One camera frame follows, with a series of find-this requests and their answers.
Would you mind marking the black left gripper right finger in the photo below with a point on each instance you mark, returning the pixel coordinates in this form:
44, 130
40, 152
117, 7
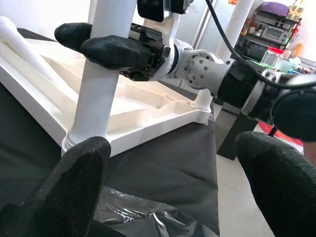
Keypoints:
284, 187

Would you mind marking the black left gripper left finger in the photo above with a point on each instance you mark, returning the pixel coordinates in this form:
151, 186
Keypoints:
61, 197

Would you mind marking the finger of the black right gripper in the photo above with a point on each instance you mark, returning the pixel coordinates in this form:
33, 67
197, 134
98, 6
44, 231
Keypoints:
116, 53
71, 35

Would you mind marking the white plastic children table top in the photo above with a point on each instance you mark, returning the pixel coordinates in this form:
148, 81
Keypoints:
138, 103

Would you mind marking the red floor mat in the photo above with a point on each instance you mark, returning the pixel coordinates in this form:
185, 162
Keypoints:
265, 127

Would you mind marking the dark box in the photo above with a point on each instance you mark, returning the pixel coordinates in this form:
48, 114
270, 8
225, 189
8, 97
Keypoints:
232, 138

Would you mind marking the crinkled clear plastic tape strip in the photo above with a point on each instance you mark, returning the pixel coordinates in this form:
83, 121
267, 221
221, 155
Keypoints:
138, 214

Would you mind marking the black microwave oven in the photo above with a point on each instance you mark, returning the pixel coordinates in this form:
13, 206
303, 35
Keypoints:
255, 50

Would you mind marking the black tablecloth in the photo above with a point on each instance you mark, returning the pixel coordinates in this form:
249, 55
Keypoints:
160, 160

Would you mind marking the clear container red lid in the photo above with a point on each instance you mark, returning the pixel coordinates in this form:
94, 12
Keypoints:
272, 56

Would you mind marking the silver toaster oven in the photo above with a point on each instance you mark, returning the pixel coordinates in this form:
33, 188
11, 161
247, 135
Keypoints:
274, 34

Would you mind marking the purple bag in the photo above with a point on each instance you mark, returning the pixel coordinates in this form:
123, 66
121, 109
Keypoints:
274, 7

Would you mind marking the black metal shelf rack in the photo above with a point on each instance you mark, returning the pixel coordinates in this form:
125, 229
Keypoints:
293, 27

